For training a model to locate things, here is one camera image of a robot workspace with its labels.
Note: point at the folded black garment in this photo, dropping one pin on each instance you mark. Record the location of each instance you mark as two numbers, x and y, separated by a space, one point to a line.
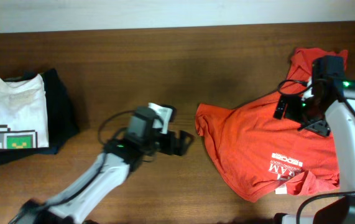
62 124

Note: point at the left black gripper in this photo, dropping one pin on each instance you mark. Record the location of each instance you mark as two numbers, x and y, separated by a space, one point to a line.
161 146

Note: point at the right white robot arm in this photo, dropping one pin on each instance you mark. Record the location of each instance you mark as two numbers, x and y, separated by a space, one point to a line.
334 207

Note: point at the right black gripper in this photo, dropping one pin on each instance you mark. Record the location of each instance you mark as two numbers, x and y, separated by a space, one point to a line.
318 127

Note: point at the orange red t-shirt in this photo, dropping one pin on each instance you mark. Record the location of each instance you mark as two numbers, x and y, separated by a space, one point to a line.
255 153

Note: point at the folded white pixel-print t-shirt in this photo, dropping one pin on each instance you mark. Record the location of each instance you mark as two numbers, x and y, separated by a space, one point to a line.
23 114

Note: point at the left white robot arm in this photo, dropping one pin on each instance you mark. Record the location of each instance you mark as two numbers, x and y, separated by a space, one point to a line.
113 166

